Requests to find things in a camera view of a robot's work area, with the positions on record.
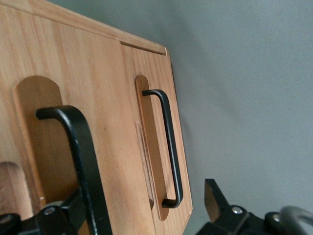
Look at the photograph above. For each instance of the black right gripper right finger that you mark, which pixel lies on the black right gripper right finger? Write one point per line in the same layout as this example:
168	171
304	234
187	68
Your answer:
225	220

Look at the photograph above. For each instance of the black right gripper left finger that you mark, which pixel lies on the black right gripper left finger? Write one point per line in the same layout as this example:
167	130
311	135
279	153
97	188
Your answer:
63	210

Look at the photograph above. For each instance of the open-box wooden drawer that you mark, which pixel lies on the open-box wooden drawer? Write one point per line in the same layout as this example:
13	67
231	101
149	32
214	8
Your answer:
97	110

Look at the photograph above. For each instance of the closed wooden drawer front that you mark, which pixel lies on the closed wooden drawer front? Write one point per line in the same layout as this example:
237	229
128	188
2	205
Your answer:
156	66

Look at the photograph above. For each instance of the wooden drawer cabinet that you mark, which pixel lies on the wooden drawer cabinet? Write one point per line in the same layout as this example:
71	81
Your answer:
97	27

